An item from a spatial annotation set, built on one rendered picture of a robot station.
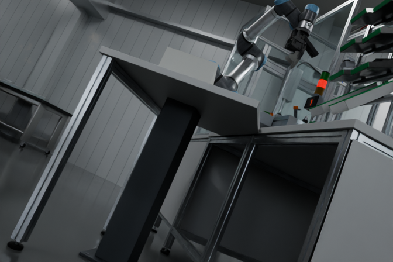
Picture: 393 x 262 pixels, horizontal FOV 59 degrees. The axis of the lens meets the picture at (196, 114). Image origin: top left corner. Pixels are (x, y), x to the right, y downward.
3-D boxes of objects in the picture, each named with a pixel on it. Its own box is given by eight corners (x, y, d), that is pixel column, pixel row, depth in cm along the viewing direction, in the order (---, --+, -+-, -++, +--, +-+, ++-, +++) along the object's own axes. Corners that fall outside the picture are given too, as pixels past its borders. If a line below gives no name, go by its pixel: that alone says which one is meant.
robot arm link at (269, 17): (234, 36, 232) (288, -11, 194) (245, 48, 233) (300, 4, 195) (226, 44, 225) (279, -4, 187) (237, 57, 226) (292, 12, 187)
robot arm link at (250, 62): (202, 90, 198) (245, 49, 233) (219, 110, 199) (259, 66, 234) (214, 80, 189) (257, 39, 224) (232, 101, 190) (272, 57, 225)
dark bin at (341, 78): (343, 74, 155) (341, 58, 156) (329, 81, 168) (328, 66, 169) (402, 74, 158) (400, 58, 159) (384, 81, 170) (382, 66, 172)
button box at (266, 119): (259, 121, 176) (263, 110, 177) (242, 124, 196) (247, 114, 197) (271, 127, 178) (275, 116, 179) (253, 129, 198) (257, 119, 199)
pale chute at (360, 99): (348, 110, 136) (344, 99, 137) (332, 115, 149) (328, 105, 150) (409, 85, 140) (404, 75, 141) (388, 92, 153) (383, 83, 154)
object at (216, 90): (98, 51, 146) (101, 45, 147) (158, 110, 232) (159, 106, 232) (257, 108, 128) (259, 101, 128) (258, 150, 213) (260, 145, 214)
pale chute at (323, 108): (325, 113, 151) (321, 103, 151) (312, 117, 164) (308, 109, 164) (380, 90, 155) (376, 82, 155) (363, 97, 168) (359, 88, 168)
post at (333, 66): (304, 142, 204) (358, -3, 222) (301, 142, 207) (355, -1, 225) (308, 144, 204) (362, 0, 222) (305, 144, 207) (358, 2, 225)
